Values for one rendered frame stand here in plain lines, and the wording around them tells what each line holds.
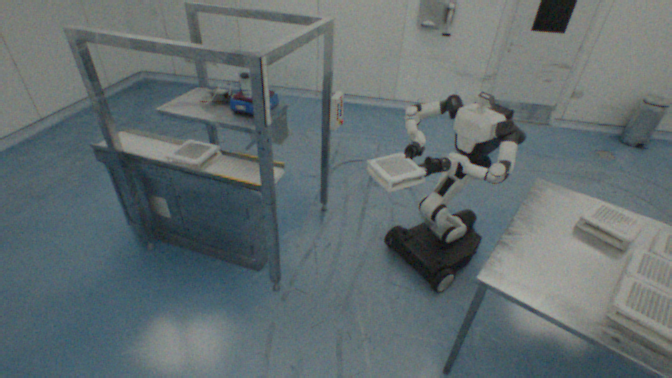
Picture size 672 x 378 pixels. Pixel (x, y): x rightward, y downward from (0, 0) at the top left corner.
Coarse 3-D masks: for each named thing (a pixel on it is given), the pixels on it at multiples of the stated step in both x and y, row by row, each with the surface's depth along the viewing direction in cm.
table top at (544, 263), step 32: (544, 192) 223; (576, 192) 224; (512, 224) 197; (544, 224) 198; (512, 256) 177; (544, 256) 178; (576, 256) 179; (608, 256) 180; (512, 288) 160; (544, 288) 161; (576, 288) 162; (608, 288) 163; (576, 320) 148; (608, 320) 149; (608, 352) 140; (640, 352) 138
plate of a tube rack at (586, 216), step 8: (592, 208) 200; (608, 208) 200; (616, 208) 200; (584, 216) 193; (600, 216) 194; (616, 216) 195; (592, 224) 190; (600, 224) 189; (624, 224) 190; (640, 224) 190; (608, 232) 186; (616, 232) 184; (632, 232) 184; (624, 240) 181; (632, 240) 180
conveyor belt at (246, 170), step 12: (120, 132) 266; (132, 144) 252; (144, 144) 253; (156, 144) 254; (168, 144) 255; (156, 156) 241; (228, 156) 245; (216, 168) 232; (228, 168) 233; (240, 168) 234; (252, 168) 234; (276, 168) 236; (252, 180) 223; (276, 180) 228
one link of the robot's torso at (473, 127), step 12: (468, 108) 225; (492, 108) 227; (504, 108) 228; (456, 120) 228; (468, 120) 221; (480, 120) 216; (492, 120) 213; (504, 120) 218; (456, 132) 231; (468, 132) 223; (480, 132) 216; (492, 132) 216; (456, 144) 237; (468, 144) 227; (480, 144) 223; (492, 144) 227; (468, 156) 234; (480, 156) 230
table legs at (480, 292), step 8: (480, 288) 169; (480, 296) 171; (472, 304) 176; (480, 304) 177; (472, 312) 178; (464, 320) 184; (472, 320) 181; (464, 328) 187; (464, 336) 190; (456, 344) 196; (456, 352) 199; (448, 360) 207; (448, 368) 210
